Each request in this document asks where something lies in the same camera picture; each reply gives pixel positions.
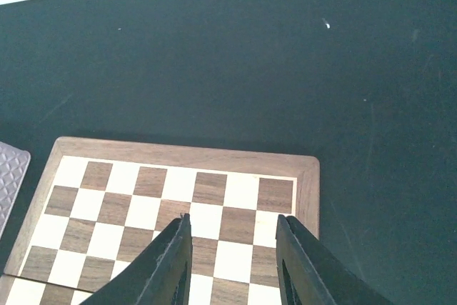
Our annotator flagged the wooden chessboard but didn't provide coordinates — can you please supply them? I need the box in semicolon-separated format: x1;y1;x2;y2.
1;137;320;304

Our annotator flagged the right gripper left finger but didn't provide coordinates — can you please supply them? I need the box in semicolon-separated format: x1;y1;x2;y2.
83;214;193;305

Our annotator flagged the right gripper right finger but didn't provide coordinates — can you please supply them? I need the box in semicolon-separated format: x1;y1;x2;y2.
276;214;392;305

